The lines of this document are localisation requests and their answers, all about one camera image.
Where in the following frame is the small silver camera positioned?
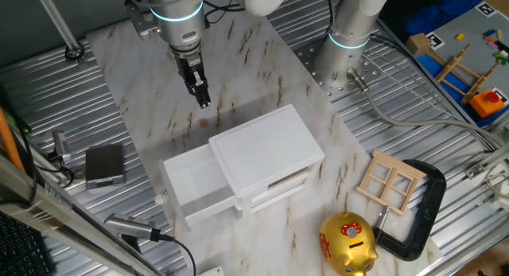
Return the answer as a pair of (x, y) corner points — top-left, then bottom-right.
(48, 130), (72, 164)

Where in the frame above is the grey brick baseplate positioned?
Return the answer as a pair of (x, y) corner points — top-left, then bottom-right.
(415, 1), (509, 122)

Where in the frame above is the orange pole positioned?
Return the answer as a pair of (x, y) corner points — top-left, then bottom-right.
(0, 107), (27, 176)

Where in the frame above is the large wooden block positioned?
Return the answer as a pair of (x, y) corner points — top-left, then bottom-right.
(405, 32), (433, 58)

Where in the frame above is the orange emergency stop button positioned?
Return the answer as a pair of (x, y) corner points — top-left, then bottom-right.
(468, 88), (506, 119)

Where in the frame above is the black arm base cable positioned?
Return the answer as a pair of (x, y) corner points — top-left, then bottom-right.
(322, 0), (336, 35)

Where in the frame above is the blue foam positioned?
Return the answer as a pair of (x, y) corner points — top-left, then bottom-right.
(403, 0), (496, 37)

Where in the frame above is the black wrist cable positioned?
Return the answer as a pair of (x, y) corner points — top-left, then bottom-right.
(201, 0), (247, 26)

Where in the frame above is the white drawer with knob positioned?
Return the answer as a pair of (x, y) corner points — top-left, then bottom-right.
(153, 143), (239, 232)

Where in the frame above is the black camera cable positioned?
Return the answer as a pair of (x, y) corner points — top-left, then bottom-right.
(153, 227), (198, 276)

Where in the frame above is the silver camera on stand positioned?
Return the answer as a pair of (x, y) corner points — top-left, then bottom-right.
(103, 212), (164, 254)

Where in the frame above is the grey cable with connector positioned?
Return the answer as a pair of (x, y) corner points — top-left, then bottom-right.
(345, 68), (508, 150)

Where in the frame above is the aluminium frame beam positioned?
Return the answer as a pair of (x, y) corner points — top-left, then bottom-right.
(0, 154), (164, 276)

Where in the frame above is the golden piggy bank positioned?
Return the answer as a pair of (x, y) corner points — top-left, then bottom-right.
(318, 211), (379, 276)

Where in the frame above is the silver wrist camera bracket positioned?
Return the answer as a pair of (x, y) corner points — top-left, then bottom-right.
(125, 0), (162, 41)

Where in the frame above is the marble pattern board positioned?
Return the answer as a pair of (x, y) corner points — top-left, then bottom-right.
(85, 0), (445, 276)

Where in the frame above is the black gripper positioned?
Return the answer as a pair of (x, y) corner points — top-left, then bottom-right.
(170, 45), (212, 109)

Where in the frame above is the black C-clamp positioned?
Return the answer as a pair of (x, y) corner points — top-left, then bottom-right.
(371, 159), (448, 262)

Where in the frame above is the black white marker tag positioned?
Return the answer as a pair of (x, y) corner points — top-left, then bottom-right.
(475, 1), (498, 18)
(492, 87), (509, 106)
(425, 31), (445, 50)

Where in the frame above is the silver digital scale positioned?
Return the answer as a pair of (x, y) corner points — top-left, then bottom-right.
(84, 143), (126, 191)

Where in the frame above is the metal pole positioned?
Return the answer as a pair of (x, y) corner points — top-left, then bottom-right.
(33, 0), (87, 67)

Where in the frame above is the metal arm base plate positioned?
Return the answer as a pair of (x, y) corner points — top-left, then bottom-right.
(292, 37), (383, 104)

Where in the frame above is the wooden window frame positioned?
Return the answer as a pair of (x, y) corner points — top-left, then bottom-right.
(356, 147), (428, 217)

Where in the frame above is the black keyboard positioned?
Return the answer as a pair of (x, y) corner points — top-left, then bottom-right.
(0, 212), (56, 276)

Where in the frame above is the white mini cabinet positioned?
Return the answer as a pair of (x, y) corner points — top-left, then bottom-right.
(208, 103), (326, 220)

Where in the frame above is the aluminium rail with bracket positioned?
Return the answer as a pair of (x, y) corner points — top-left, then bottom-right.
(464, 140), (509, 181)

